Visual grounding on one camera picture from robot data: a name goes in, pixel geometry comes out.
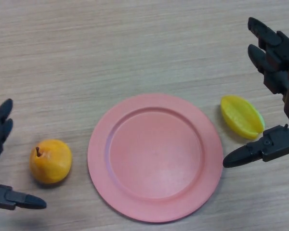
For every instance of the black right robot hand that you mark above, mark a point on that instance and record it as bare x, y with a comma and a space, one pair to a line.
277, 72

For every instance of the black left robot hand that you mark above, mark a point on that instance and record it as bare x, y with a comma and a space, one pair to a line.
0, 130

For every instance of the yellow orange pear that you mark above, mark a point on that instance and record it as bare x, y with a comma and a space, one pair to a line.
51, 163

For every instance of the pink round plate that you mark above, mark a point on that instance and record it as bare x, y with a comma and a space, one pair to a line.
155, 156

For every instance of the yellow starfruit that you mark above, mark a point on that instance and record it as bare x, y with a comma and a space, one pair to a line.
242, 116

